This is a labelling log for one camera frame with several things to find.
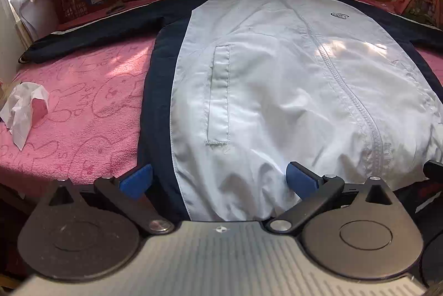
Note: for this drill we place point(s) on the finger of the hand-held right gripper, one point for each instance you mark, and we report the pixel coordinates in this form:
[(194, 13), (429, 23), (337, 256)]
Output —
[(434, 171)]

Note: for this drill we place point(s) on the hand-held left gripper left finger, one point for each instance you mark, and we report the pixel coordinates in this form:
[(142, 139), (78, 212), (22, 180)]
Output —
[(136, 181)]

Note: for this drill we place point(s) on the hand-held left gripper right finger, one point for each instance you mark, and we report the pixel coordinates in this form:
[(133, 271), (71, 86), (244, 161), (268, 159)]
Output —
[(301, 181)]

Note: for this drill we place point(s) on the white and navy jacket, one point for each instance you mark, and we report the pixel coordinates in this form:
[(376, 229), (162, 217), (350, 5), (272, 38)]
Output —
[(263, 74)]

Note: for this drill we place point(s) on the pink rabbit-print blanket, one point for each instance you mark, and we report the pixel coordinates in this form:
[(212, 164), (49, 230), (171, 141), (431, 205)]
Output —
[(86, 102)]

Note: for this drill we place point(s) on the crumpled white tissue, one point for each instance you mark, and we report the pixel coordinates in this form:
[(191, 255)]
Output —
[(20, 109)]

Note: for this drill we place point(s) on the small grey clip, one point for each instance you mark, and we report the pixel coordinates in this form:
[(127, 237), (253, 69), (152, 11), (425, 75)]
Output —
[(115, 8)]

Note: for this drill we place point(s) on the white paper sheets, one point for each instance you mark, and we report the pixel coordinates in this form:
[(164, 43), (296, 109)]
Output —
[(27, 12)]

